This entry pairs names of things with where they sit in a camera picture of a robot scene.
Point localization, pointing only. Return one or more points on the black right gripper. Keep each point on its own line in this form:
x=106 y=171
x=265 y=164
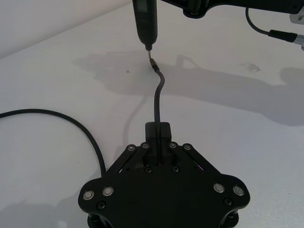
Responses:
x=228 y=4

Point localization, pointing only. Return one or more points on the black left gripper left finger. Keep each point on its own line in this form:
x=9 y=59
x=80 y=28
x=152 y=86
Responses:
x=136 y=156

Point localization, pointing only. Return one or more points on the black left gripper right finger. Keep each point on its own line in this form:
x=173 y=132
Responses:
x=184 y=156

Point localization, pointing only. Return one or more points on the black slim handheld device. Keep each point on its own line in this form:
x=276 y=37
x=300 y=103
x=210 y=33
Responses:
x=145 y=21

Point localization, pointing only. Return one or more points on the white table cloth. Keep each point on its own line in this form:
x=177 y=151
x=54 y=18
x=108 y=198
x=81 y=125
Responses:
x=225 y=107

